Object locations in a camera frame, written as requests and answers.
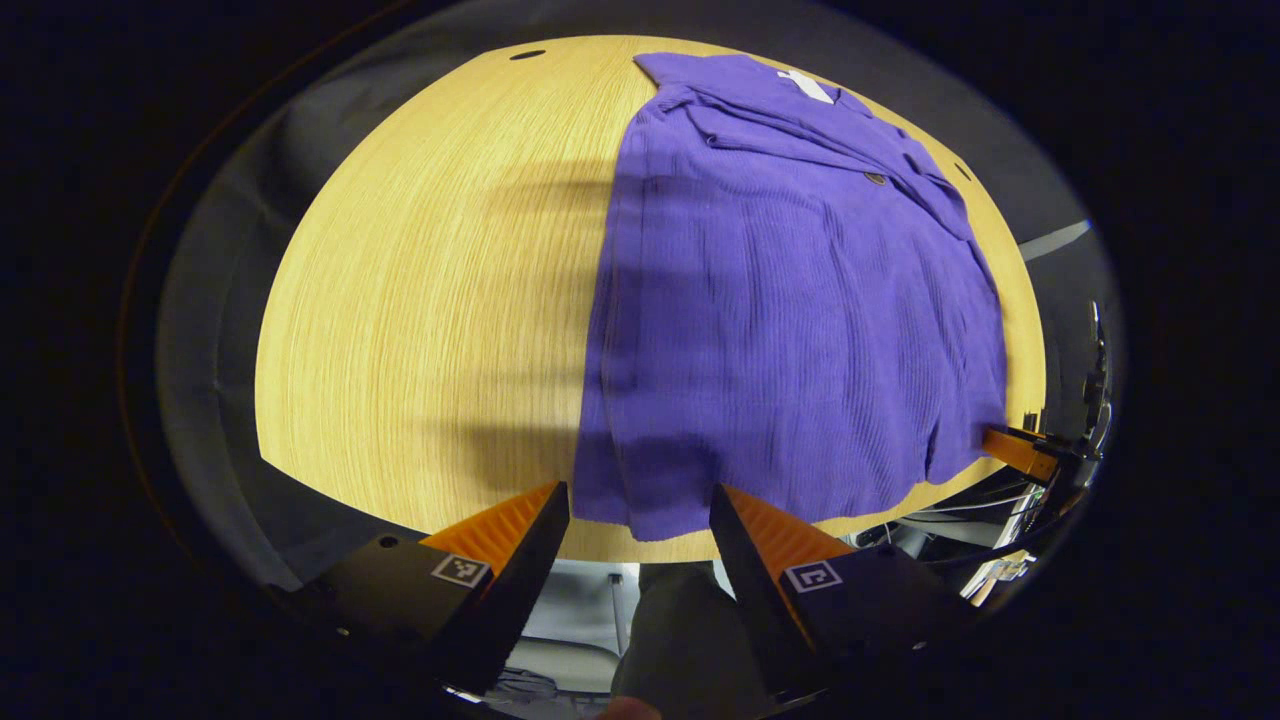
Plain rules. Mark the person's dark trouser leg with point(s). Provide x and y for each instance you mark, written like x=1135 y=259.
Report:
x=680 y=640

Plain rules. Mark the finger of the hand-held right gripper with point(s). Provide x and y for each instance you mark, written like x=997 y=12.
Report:
x=1020 y=450

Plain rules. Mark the black table grommet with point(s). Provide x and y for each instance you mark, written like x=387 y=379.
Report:
x=527 y=54
x=962 y=170

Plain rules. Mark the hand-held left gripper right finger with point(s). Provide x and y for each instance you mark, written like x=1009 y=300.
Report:
x=750 y=590

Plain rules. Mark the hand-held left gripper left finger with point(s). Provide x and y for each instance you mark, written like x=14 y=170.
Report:
x=520 y=590

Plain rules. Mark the purple knit garment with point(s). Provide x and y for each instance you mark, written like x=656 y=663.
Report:
x=780 y=320

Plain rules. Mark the white vertical pole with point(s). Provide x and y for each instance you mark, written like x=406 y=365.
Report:
x=1055 y=238

